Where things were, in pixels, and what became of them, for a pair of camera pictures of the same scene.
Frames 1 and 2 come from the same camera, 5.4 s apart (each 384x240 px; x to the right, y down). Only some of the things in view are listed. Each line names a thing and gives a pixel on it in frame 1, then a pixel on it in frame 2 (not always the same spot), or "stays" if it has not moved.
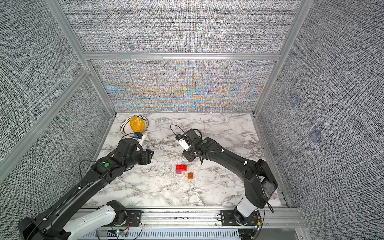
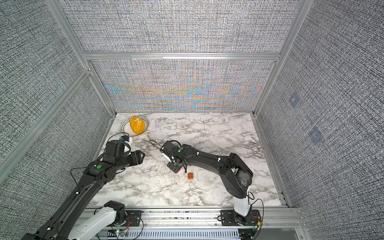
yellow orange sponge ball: [137, 124] stays
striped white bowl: [125, 126] stays
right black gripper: [189, 158] -> [175, 170]
